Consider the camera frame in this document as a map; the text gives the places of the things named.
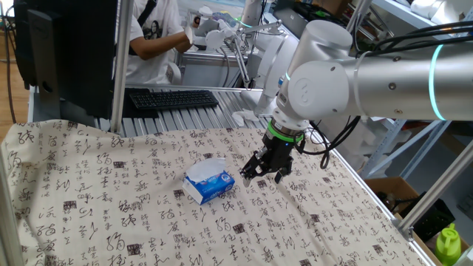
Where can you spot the black computer monitor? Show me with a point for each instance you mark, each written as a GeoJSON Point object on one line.
{"type": "Point", "coordinates": [85, 55]}

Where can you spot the white chair backrest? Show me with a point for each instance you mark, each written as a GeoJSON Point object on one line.
{"type": "Point", "coordinates": [173, 74]}

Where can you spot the person in printed white T-shirt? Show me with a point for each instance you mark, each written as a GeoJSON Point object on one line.
{"type": "Point", "coordinates": [148, 55]}

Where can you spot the grey metal workbench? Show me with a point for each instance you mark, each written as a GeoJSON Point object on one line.
{"type": "Point", "coordinates": [207, 72]}

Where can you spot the beige calligraphy tablecloth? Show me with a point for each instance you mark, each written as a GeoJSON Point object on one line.
{"type": "Point", "coordinates": [111, 184]}

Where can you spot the blue tissue pack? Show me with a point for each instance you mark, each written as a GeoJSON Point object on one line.
{"type": "Point", "coordinates": [212, 190]}

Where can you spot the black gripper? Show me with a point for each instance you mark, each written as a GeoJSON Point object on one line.
{"type": "Point", "coordinates": [279, 151]}

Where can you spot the black keyboard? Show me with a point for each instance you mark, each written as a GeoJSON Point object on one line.
{"type": "Point", "coordinates": [173, 99]}

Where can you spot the white napkin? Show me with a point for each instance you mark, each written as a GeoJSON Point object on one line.
{"type": "Point", "coordinates": [205, 170]}

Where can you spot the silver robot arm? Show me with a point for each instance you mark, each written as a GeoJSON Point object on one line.
{"type": "Point", "coordinates": [388, 85]}

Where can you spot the crumpled white tissue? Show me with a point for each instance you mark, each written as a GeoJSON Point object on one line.
{"type": "Point", "coordinates": [244, 116]}

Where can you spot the open cardboard box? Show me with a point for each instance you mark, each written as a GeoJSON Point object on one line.
{"type": "Point", "coordinates": [391, 184]}

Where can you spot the black plastic crate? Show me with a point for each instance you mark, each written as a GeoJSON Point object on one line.
{"type": "Point", "coordinates": [432, 221]}

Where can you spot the aluminium frame post with bracket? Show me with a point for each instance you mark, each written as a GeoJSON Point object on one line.
{"type": "Point", "coordinates": [436, 188]}

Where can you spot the green plastic bottle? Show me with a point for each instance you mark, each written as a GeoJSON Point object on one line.
{"type": "Point", "coordinates": [448, 247]}

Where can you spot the grey metal shelf rack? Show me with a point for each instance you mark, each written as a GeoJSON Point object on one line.
{"type": "Point", "coordinates": [380, 147]}

